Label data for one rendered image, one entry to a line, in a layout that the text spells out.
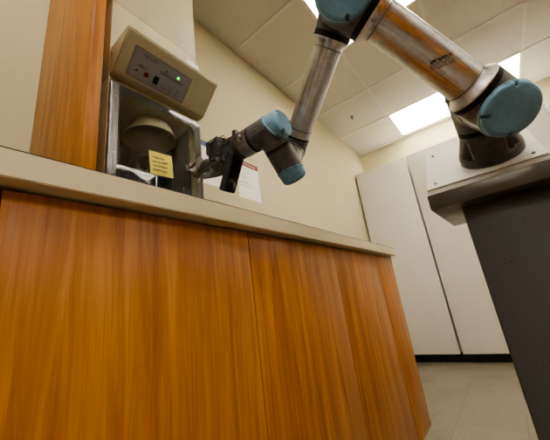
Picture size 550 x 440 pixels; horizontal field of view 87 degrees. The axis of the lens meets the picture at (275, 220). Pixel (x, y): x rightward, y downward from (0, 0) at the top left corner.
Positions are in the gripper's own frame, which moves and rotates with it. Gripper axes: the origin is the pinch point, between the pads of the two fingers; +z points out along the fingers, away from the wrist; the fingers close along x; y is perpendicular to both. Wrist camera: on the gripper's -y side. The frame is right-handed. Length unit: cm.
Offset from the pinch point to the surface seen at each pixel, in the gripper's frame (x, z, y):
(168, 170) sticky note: 8.8, 3.5, 1.5
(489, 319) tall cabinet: -281, -47, -87
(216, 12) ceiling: -54, 33, 148
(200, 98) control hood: -2.1, -1.9, 30.6
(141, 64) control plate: 19.3, -1.8, 31.3
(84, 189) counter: 42, -25, -22
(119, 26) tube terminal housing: 23, 5, 48
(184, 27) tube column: -3, 5, 69
